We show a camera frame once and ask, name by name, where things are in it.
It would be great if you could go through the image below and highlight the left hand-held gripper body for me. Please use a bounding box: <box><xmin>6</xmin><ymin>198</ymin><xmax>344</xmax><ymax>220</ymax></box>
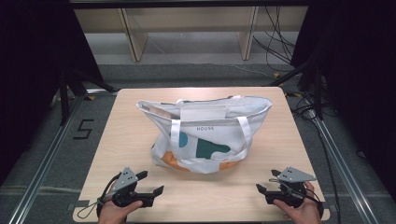
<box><xmin>110</xmin><ymin>166</ymin><xmax>156</xmax><ymax>209</ymax></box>

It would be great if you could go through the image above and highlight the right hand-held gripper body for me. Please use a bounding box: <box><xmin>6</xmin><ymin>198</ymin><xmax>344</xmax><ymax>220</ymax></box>
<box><xmin>264</xmin><ymin>166</ymin><xmax>318</xmax><ymax>209</ymax></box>

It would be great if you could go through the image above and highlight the white tote bag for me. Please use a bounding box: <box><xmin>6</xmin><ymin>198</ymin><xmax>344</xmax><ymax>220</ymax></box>
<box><xmin>135</xmin><ymin>95</ymin><xmax>274</xmax><ymax>175</ymax></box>

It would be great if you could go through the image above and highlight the person's left hand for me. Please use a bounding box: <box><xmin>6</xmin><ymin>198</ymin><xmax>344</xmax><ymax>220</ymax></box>
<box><xmin>97</xmin><ymin>199</ymin><xmax>144</xmax><ymax>224</ymax></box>

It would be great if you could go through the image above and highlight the person's right hand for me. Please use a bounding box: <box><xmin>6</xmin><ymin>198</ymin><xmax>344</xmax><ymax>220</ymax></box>
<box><xmin>273</xmin><ymin>181</ymin><xmax>321</xmax><ymax>224</ymax></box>

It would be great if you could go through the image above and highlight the black metal stand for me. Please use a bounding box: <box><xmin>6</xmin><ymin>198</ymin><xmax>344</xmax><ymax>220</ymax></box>
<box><xmin>267</xmin><ymin>59</ymin><xmax>325</xmax><ymax>121</ymax></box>
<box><xmin>57</xmin><ymin>66</ymin><xmax>117</xmax><ymax>126</ymax></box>

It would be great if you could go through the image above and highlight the black curtain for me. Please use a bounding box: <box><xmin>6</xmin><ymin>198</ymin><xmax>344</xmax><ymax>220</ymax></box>
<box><xmin>0</xmin><ymin>0</ymin><xmax>105</xmax><ymax>186</ymax></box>
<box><xmin>290</xmin><ymin>0</ymin><xmax>396</xmax><ymax>202</ymax></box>

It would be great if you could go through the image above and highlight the light wooden shelf unit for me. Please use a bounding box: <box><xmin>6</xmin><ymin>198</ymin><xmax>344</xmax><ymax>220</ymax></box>
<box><xmin>74</xmin><ymin>7</ymin><xmax>309</xmax><ymax>63</ymax></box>

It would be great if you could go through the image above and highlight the left hand-held gripper cable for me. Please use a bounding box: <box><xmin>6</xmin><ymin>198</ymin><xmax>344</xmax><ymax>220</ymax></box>
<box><xmin>77</xmin><ymin>172</ymin><xmax>123</xmax><ymax>219</ymax></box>

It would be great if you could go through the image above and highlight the hand-held gripper cable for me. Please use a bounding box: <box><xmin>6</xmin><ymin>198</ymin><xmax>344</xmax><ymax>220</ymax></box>
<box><xmin>306</xmin><ymin>186</ymin><xmax>325</xmax><ymax>219</ymax></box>
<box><xmin>77</xmin><ymin>172</ymin><xmax>123</xmax><ymax>219</ymax></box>

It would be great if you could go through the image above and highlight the black cable along rail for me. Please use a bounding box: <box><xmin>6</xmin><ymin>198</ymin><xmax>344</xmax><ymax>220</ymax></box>
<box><xmin>292</xmin><ymin>92</ymin><xmax>343</xmax><ymax>224</ymax></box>

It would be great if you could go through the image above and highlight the right hand-held gripper cable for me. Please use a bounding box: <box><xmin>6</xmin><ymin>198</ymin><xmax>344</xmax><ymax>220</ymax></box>
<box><xmin>306</xmin><ymin>186</ymin><xmax>325</xmax><ymax>219</ymax></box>

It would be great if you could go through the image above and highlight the aluminium floor rail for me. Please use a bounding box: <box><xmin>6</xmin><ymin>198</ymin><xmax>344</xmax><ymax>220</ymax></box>
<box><xmin>303</xmin><ymin>96</ymin><xmax>380</xmax><ymax>224</ymax></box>
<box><xmin>7</xmin><ymin>89</ymin><xmax>120</xmax><ymax>224</ymax></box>

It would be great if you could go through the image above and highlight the thin white floor cable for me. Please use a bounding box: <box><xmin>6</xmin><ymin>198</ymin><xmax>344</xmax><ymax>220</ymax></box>
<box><xmin>186</xmin><ymin>62</ymin><xmax>276</xmax><ymax>79</ymax></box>

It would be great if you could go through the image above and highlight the bundle of black floor cables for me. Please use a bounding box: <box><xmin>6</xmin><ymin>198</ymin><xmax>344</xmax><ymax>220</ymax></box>
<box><xmin>252</xmin><ymin>6</ymin><xmax>301</xmax><ymax>73</ymax></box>

